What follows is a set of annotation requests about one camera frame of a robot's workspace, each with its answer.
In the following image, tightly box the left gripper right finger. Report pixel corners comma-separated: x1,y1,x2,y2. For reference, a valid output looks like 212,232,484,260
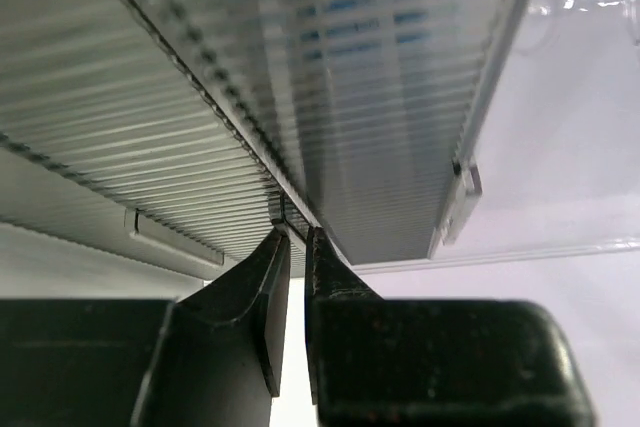
304,228,597,426

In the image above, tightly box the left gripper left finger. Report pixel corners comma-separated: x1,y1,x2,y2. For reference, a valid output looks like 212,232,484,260
1,230,290,426

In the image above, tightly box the clear acrylic drawer organizer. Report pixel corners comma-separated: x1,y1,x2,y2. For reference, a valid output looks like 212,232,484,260
1,0,639,279

